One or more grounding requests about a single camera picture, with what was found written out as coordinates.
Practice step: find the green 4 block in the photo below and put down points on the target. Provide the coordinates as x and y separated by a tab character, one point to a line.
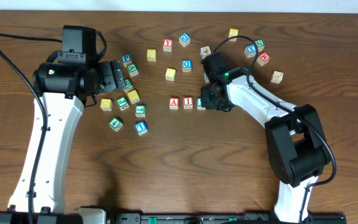
116	124

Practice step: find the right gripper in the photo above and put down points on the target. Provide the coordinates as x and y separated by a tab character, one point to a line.
206	101

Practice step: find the blue D block middle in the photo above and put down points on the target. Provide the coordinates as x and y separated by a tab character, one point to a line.
186	65

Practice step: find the blue P block left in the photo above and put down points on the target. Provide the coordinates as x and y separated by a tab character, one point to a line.
126	60

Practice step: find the yellow block far left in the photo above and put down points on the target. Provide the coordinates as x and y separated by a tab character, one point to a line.
106	104

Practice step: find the red I block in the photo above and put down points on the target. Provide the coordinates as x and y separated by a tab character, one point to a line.
188	102

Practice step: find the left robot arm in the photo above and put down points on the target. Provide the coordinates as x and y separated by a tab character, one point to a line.
61	86

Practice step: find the blue D block top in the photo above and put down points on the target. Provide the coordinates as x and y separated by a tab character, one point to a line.
184	39

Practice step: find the yellow block centre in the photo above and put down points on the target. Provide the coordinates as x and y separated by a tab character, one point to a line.
170	74

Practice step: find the blue P block centre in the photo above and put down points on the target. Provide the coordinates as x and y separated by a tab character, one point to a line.
206	78

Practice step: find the white picture block centre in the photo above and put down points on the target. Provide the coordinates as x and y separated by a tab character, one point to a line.
205	51

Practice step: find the yellow block top right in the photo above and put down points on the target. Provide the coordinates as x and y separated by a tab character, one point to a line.
232	34

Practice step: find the green J block left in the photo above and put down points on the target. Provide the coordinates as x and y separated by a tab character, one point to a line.
122	103

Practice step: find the blue X block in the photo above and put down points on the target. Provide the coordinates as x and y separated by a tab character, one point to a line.
250	51

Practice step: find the red M block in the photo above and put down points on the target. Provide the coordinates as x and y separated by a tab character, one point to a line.
263	59

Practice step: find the white block far right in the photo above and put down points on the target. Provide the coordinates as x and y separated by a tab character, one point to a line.
276	77

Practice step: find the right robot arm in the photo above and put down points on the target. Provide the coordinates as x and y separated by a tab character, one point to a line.
296	144

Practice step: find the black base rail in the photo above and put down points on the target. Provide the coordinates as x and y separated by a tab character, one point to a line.
137	218

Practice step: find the green R block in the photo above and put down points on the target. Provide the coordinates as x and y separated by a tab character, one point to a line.
128	86

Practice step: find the blue 2 block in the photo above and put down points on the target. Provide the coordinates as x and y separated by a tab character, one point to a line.
199	104

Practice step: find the blue L block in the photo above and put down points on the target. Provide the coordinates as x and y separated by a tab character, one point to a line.
141	128

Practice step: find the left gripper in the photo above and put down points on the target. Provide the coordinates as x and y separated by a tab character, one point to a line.
109	82

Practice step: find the green N block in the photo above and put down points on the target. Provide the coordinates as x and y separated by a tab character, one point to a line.
260	45

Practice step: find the green 7 block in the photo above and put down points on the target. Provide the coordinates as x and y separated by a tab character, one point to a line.
140	111

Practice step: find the blue d block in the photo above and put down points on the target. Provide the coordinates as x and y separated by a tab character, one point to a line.
186	65
184	39

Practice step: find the blue p block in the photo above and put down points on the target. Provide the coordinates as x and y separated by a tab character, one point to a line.
126	60
206	78

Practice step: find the yellow block tilted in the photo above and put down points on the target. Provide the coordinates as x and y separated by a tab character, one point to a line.
133	96

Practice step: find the red A block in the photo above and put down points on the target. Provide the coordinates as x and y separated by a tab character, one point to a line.
174	103

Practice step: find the red Y block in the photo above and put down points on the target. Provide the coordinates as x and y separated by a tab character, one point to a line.
167	45

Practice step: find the yellow block upper left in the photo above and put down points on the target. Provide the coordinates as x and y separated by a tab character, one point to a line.
151	55

